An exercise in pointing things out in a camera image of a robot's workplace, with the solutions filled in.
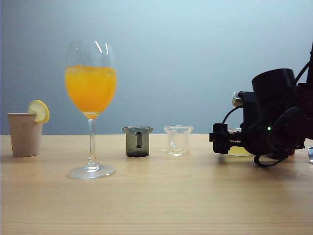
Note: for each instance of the beige paper cup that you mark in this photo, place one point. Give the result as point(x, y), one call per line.
point(24, 137)

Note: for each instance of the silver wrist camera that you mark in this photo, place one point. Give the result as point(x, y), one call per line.
point(238, 99)

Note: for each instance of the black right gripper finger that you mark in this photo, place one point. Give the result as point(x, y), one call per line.
point(218, 139)

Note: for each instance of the clear glass measuring cup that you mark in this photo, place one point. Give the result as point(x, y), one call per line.
point(178, 139)

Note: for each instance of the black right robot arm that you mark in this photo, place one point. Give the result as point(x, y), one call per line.
point(274, 83)

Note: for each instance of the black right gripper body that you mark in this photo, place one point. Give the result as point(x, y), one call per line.
point(254, 137)

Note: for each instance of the silver metal utensil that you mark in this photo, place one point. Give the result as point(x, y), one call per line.
point(311, 154)

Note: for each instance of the wine glass with orange juice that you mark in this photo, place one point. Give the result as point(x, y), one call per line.
point(90, 88)

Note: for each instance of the smoky grey glass measuring cup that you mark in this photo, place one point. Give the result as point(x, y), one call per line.
point(132, 147)

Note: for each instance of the yellow lemon slice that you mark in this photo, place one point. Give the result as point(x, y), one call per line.
point(39, 111)

